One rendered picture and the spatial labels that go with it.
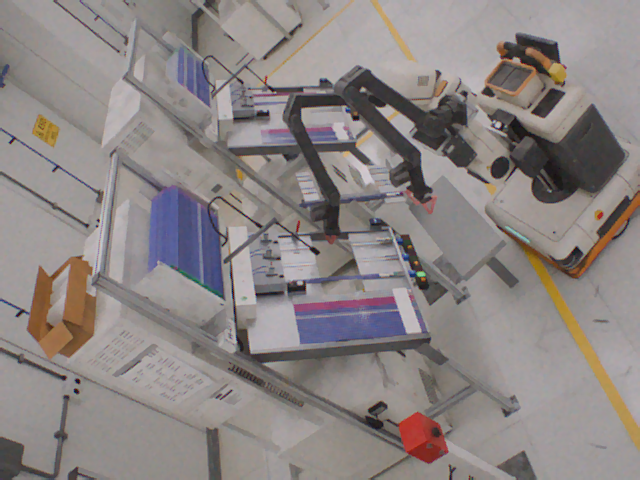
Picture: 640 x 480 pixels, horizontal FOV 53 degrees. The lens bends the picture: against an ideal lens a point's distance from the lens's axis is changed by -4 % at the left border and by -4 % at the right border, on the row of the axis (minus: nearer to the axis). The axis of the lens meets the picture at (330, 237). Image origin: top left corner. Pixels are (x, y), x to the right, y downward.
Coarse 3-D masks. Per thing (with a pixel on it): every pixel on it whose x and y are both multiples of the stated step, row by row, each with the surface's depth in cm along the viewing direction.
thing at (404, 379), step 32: (352, 288) 323; (384, 352) 300; (416, 352) 333; (320, 384) 303; (352, 384) 290; (384, 384) 279; (416, 384) 306; (288, 416) 306; (320, 416) 292; (384, 416) 291; (448, 416) 313; (288, 448) 295; (320, 448) 300; (352, 448) 304; (384, 448) 310
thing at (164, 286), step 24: (120, 168) 258; (144, 192) 278; (192, 192) 280; (96, 264) 214; (144, 288) 231; (168, 288) 233; (192, 288) 235; (192, 312) 243; (216, 312) 245; (432, 360) 263; (432, 408) 291
